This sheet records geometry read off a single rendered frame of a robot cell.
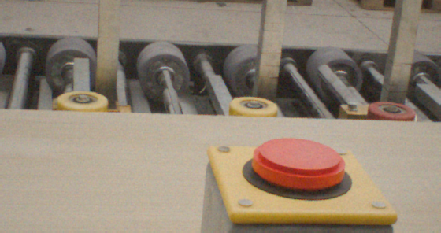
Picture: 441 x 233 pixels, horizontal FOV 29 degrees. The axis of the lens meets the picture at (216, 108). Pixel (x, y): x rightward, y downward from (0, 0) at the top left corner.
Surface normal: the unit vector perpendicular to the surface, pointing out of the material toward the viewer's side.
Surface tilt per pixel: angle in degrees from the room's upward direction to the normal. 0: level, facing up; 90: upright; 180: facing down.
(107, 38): 90
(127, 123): 0
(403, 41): 90
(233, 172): 0
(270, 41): 90
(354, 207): 0
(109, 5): 90
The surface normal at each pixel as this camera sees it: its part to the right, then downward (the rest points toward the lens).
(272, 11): 0.15, 0.34
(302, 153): 0.08, -0.94
